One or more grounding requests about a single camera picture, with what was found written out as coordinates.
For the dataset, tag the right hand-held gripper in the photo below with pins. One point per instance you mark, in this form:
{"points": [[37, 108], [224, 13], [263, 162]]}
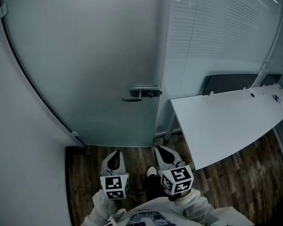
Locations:
{"points": [[177, 178]]}

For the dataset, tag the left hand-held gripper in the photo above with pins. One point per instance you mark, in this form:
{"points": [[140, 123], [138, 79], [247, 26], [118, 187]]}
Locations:
{"points": [[114, 185]]}

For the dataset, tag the frosted glass door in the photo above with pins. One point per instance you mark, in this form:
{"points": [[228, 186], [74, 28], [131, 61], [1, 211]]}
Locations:
{"points": [[85, 55]]}

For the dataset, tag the person's right forearm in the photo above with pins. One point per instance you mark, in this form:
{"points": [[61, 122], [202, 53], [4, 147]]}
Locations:
{"points": [[195, 204]]}

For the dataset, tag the person's left forearm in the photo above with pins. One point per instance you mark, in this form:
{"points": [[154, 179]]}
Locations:
{"points": [[102, 206]]}

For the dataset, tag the grey metal hinge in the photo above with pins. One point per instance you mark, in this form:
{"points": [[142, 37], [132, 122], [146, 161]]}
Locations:
{"points": [[3, 10], [75, 134]]}

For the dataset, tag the person's white shoe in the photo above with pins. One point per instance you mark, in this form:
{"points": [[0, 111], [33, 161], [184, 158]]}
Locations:
{"points": [[152, 171]]}

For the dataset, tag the person's black trouser leg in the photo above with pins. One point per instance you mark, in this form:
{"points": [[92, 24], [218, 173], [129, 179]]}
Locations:
{"points": [[153, 189]]}

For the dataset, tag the white sweatshirt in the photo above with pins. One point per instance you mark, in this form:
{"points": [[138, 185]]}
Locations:
{"points": [[151, 216]]}

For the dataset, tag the long white desk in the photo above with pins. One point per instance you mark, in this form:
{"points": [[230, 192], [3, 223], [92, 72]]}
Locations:
{"points": [[221, 126]]}

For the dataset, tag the large dark desk divider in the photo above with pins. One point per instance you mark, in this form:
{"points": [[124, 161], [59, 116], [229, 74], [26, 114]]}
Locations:
{"points": [[228, 84]]}

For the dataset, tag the small white blue object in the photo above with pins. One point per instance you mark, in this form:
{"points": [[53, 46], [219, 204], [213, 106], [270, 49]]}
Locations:
{"points": [[277, 99]]}

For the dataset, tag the small dark desk divider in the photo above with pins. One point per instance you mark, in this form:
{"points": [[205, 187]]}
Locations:
{"points": [[271, 79]]}

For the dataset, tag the glass partition with blinds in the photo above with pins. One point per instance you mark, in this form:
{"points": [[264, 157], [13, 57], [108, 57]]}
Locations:
{"points": [[221, 27]]}

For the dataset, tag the narrow frosted glass partition panel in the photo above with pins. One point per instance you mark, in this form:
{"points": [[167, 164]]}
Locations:
{"points": [[280, 43]]}

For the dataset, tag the grey metal window frame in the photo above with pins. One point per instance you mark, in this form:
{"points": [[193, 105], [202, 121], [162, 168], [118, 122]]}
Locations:
{"points": [[166, 55]]}

